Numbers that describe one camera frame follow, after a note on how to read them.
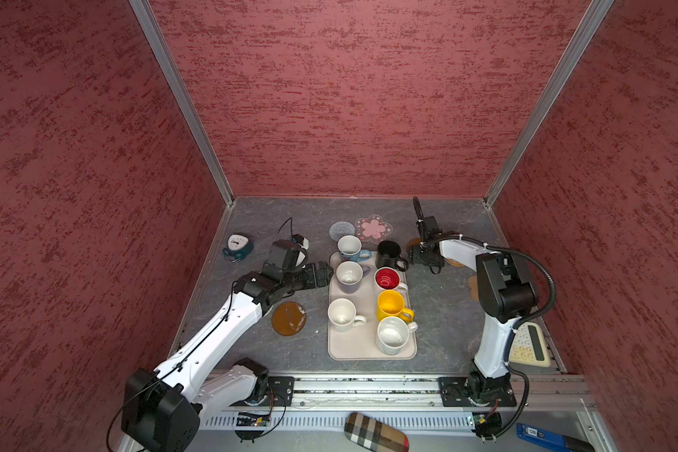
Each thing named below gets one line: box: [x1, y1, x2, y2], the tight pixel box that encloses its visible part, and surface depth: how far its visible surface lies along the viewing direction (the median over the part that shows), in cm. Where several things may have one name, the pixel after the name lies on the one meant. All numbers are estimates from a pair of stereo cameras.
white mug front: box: [375, 316, 419, 356], surface depth 81 cm
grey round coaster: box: [328, 221, 356, 242], surface depth 112 cm
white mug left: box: [327, 297, 367, 333], surface depth 83 cm
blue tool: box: [516, 422, 596, 452], surface depth 66 cm
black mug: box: [374, 240, 409, 273], surface depth 97 cm
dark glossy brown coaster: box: [271, 301, 307, 337], surface depth 89 cm
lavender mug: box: [335, 260, 372, 295], surface depth 93 cm
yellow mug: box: [376, 290, 416, 323], surface depth 85 cm
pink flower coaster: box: [355, 213, 394, 245], surface depth 113 cm
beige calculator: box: [508, 321, 551, 369], surface depth 81 cm
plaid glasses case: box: [343, 412, 410, 452], surface depth 67 cm
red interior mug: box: [373, 266, 409, 291], surface depth 91 cm
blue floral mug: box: [337, 234, 372, 263], surface depth 97 cm
